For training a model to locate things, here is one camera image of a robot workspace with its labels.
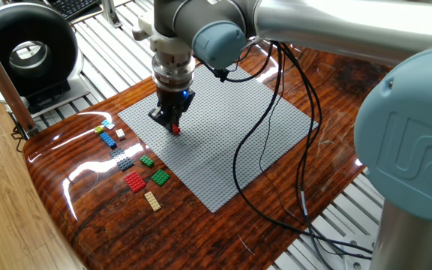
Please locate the light blue Lego plate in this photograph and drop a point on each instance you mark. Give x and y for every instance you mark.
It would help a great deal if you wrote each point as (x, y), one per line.
(107, 124)

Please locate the green square Lego plate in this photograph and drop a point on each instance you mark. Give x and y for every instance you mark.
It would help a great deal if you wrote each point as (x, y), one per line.
(160, 177)

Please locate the white Lego brick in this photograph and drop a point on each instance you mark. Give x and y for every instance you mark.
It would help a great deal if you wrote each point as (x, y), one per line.
(120, 133)

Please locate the small green Lego brick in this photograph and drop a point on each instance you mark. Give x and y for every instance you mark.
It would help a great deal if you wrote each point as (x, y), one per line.
(147, 161)

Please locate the lime green Lego brick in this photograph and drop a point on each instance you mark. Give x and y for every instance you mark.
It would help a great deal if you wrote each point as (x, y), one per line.
(99, 129)

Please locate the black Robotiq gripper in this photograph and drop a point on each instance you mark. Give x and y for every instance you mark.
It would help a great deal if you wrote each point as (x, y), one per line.
(173, 104)

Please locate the blue Lego brick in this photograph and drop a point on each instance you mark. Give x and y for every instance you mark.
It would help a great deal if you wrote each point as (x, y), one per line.
(108, 140)

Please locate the tan Lego plate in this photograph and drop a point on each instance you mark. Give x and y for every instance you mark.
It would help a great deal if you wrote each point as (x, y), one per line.
(152, 201)

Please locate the aluminium mounting plate with bolts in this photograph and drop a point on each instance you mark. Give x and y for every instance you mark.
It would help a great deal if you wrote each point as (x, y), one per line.
(351, 260)

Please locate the red square Lego plate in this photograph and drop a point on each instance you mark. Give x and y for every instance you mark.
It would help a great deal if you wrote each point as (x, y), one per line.
(135, 182)

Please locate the black keyboard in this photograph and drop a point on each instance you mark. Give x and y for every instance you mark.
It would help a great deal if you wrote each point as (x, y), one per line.
(69, 7)

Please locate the brown wooden pole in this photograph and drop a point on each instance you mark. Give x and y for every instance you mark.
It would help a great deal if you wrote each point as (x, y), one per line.
(2, 78)

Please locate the grey Lego baseplate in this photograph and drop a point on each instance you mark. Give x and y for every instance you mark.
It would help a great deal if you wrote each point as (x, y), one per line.
(216, 150)

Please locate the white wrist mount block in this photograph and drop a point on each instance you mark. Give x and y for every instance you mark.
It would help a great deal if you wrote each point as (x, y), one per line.
(163, 41)

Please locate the red long Lego brick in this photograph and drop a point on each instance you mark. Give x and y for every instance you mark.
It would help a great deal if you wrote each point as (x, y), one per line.
(176, 129)

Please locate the glossy wood-grain mat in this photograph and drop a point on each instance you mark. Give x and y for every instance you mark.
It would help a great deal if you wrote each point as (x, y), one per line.
(201, 240)

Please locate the dark grey Lego plate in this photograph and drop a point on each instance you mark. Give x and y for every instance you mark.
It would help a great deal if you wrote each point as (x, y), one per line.
(123, 160)

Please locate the aluminium profile bracket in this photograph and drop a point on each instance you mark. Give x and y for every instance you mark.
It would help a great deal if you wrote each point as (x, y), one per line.
(109, 15)

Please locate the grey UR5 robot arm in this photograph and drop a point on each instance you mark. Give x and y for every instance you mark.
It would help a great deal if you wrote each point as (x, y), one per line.
(351, 22)

